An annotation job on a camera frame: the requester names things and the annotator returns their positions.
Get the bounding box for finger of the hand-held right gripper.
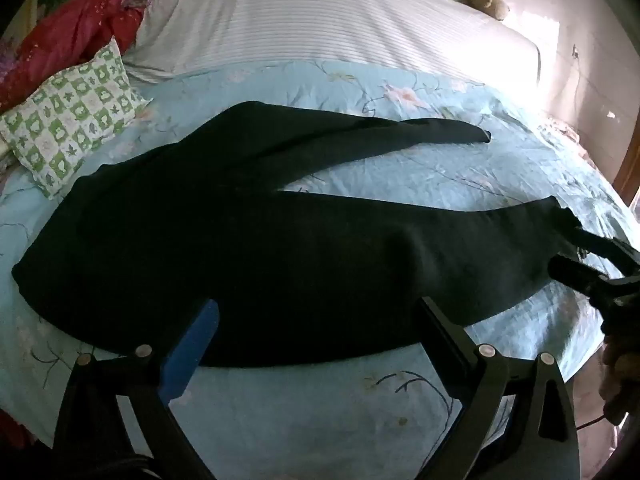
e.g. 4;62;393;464
547;254;617;297
559;210;640;273

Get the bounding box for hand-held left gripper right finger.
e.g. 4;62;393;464
417;296;581;480

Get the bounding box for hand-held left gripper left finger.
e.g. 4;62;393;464
52;299;221;480

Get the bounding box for black pants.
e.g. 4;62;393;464
11;101;583;368

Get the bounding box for person's right hand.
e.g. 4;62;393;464
600;332;640;426

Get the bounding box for light blue floral blanket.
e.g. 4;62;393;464
0;59;638;480

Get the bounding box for green checkered pillow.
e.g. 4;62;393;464
0;36;153;200

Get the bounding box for brown teddy bear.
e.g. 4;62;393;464
467;0;511;22

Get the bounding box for red patterned cloth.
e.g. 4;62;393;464
0;0;153;113

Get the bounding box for white striped bed sheet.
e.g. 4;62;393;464
122;0;543;96

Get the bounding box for orange cable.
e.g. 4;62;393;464
575;411;617;431

